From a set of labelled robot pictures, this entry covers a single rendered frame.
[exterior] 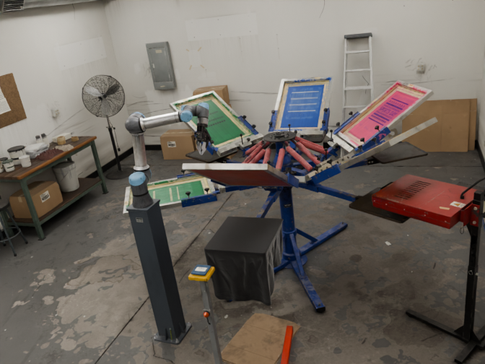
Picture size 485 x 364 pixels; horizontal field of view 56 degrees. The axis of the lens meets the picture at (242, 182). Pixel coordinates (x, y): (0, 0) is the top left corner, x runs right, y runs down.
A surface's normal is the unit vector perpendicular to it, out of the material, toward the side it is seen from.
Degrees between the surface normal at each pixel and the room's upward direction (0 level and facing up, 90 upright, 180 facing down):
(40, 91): 90
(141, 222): 90
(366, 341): 0
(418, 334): 0
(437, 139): 75
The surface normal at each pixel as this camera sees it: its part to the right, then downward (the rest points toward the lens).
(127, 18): -0.32, 0.40
